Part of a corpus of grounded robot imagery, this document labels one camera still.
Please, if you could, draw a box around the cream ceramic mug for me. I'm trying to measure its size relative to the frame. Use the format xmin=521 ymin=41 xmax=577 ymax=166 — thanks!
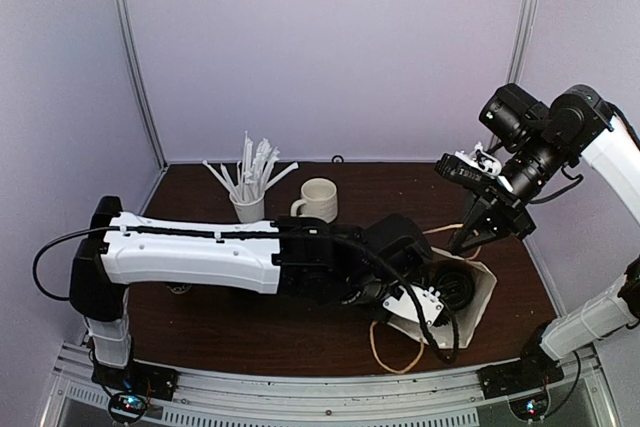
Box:
xmin=290 ymin=178 xmax=338 ymax=223

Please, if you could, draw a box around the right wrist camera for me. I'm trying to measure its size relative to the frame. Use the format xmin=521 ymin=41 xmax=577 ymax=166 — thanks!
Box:
xmin=435 ymin=142 xmax=503 ymax=189

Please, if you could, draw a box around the aluminium front rail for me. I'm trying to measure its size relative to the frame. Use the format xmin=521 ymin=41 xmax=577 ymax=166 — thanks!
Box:
xmin=36 ymin=343 xmax=623 ymax=426

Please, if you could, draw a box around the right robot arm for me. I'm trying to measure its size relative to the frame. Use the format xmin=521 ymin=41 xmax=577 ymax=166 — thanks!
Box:
xmin=436 ymin=83 xmax=639 ymax=262

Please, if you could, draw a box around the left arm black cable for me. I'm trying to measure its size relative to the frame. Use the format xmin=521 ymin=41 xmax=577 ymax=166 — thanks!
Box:
xmin=32 ymin=227 xmax=459 ymax=365

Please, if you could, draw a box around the stack of paper cups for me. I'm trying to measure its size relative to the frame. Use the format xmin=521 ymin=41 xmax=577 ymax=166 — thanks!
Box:
xmin=166 ymin=283 xmax=192 ymax=295

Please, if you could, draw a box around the right corner metal post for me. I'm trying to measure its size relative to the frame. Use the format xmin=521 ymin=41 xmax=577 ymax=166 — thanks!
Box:
xmin=507 ymin=0 xmax=539 ymax=83

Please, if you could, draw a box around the corner metal post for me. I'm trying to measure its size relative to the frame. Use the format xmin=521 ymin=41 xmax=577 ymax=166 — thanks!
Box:
xmin=507 ymin=0 xmax=539 ymax=83
xmin=113 ymin=0 xmax=169 ymax=171

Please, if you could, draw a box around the wrapped white straws bundle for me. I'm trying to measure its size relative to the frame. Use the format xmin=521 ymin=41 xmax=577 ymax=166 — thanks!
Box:
xmin=201 ymin=132 xmax=299 ymax=205

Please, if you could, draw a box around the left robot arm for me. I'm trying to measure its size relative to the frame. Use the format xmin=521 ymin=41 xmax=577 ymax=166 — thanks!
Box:
xmin=69 ymin=196 xmax=444 ymax=391

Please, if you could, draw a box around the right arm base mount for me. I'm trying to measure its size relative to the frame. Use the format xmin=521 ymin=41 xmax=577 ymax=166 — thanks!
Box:
xmin=477 ymin=359 xmax=564 ymax=423

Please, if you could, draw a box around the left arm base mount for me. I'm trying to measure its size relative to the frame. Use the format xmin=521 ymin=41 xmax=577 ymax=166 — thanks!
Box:
xmin=91 ymin=361 xmax=179 ymax=424

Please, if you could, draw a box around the cream paper bag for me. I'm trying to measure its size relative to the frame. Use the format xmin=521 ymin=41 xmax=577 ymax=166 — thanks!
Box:
xmin=369 ymin=247 xmax=497 ymax=375

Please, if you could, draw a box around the left corner metal post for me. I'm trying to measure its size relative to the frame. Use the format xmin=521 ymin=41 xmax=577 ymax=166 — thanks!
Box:
xmin=113 ymin=0 xmax=169 ymax=171

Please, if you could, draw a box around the white cup holding straws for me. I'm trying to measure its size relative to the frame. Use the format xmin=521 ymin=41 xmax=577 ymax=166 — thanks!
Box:
xmin=229 ymin=194 xmax=265 ymax=224

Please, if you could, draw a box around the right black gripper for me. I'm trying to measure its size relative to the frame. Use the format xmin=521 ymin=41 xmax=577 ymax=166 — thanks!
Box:
xmin=448 ymin=127 xmax=572 ymax=255

